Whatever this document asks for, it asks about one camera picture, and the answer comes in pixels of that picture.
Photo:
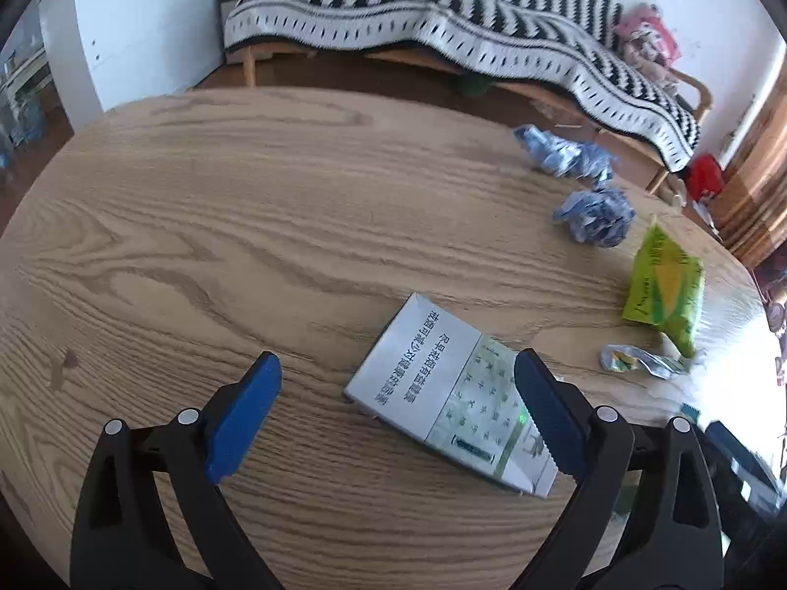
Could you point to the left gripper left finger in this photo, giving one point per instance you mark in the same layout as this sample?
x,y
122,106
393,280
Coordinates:
x,y
121,538

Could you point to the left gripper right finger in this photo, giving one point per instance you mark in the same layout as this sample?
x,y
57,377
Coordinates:
x,y
672,538

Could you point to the green popcorn snack bag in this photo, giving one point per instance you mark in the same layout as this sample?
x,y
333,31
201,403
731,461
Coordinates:
x,y
666,289

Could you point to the white green cigarette carton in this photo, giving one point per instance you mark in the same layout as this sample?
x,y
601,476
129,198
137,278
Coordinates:
x,y
447,385

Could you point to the blue foil wrapper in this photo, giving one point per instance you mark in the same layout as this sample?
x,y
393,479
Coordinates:
x,y
562,158

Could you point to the small crumpled candy wrapper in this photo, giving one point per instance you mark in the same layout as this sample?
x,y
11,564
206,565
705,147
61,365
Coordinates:
x,y
627,358

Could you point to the brown striped curtain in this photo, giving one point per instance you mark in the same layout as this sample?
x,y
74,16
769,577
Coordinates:
x,y
750,211

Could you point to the red bag on floor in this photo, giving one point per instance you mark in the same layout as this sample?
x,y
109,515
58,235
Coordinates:
x,y
704,178

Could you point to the pink cartoon pillow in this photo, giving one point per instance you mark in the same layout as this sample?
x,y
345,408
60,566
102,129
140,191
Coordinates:
x,y
647,44

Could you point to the white cabinet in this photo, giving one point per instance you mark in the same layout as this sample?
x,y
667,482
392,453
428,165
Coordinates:
x,y
106,53

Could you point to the black white striped blanket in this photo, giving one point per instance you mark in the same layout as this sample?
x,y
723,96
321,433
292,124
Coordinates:
x,y
467,30

